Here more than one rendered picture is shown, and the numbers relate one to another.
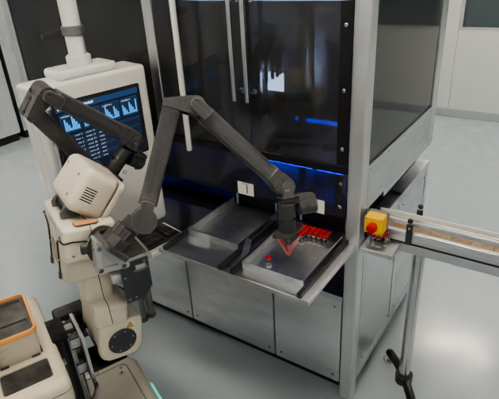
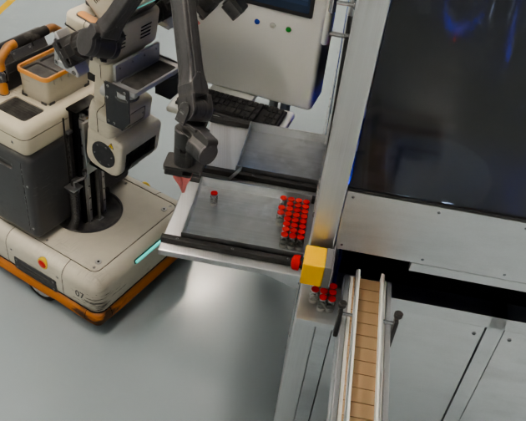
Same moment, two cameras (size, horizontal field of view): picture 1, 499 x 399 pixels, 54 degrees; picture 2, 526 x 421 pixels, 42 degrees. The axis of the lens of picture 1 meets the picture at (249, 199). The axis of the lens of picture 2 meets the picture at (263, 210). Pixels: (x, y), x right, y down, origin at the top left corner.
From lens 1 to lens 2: 172 cm
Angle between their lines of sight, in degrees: 50
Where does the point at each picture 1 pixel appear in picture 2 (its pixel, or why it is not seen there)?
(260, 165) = (182, 65)
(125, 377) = (159, 214)
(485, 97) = not seen: outside the picture
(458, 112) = not seen: outside the picture
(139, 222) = (82, 39)
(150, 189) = (106, 17)
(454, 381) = not seen: outside the picture
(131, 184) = (276, 44)
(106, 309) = (94, 114)
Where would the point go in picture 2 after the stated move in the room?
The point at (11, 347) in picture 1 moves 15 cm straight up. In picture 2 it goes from (29, 82) to (24, 43)
